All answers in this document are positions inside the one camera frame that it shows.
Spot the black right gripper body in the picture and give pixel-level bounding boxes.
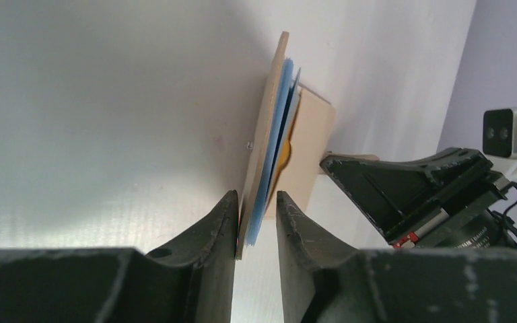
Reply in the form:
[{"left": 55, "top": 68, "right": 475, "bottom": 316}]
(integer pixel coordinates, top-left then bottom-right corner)
[{"left": 390, "top": 171, "right": 517, "bottom": 250}]

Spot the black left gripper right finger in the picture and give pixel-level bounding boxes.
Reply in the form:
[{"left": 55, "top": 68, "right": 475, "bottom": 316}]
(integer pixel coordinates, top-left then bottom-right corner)
[{"left": 276, "top": 191, "right": 517, "bottom": 322}]

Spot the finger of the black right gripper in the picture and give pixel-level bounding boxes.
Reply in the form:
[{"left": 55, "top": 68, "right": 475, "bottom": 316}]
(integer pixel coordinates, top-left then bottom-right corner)
[{"left": 320, "top": 148, "right": 493, "bottom": 243}]

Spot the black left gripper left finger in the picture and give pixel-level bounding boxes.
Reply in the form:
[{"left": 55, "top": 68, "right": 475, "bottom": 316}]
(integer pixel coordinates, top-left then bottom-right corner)
[{"left": 0, "top": 190, "right": 238, "bottom": 322}]

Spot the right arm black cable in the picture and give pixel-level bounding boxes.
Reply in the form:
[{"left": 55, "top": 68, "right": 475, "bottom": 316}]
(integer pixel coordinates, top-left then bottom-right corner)
[{"left": 490, "top": 182, "right": 517, "bottom": 250}]

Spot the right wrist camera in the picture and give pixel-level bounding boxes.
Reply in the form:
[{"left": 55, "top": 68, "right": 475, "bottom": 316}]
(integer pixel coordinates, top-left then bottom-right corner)
[{"left": 482, "top": 107, "right": 517, "bottom": 159}]

